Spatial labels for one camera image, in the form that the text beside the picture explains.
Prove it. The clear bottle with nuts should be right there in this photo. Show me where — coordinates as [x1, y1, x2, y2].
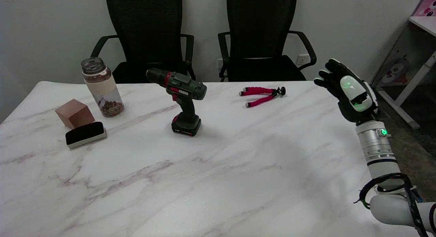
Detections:
[81, 57, 125, 118]

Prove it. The black white board eraser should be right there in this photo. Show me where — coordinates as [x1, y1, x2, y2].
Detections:
[65, 121, 107, 149]

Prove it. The pink flexible mini tripod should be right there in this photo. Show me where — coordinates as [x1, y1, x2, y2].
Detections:
[239, 86, 286, 108]

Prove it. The green black power screwdriver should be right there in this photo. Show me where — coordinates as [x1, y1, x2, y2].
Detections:
[146, 68, 207, 137]

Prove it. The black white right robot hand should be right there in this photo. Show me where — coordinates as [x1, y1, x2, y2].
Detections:
[313, 58, 379, 125]

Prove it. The white desk with owl panel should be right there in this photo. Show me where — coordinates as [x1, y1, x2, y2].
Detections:
[371, 16, 436, 130]

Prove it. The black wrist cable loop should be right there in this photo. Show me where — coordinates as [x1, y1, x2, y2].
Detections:
[354, 173, 430, 237]

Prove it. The brown wooden cube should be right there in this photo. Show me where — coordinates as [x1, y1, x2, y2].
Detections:
[55, 99, 95, 130]

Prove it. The pink cartoon box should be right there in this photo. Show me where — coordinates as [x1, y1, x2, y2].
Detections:
[413, 0, 436, 17]

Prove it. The black mesh office chair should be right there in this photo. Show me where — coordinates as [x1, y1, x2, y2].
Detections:
[218, 0, 317, 82]
[90, 0, 196, 84]

